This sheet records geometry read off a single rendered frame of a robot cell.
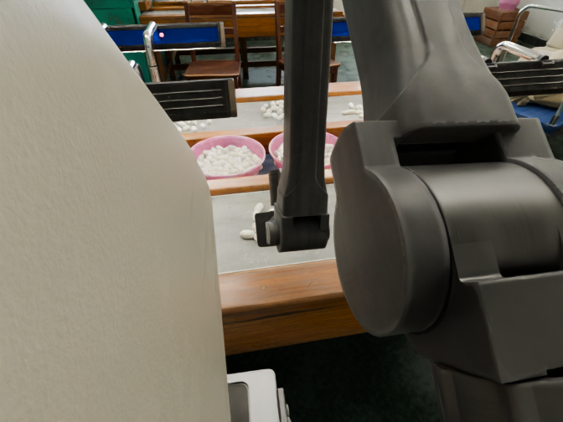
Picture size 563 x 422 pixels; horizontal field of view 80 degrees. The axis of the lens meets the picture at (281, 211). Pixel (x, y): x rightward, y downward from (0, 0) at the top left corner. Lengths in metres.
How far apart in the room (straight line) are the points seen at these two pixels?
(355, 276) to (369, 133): 0.07
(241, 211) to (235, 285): 0.28
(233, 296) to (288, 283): 0.12
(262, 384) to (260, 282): 0.43
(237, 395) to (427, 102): 0.28
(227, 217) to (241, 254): 0.15
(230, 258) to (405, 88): 0.70
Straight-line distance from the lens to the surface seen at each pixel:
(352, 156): 0.16
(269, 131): 1.30
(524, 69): 1.03
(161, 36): 1.30
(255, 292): 0.73
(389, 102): 0.18
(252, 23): 3.47
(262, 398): 0.33
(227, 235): 0.88
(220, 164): 1.17
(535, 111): 3.49
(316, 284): 0.74
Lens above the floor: 1.35
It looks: 40 degrees down
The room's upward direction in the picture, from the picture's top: straight up
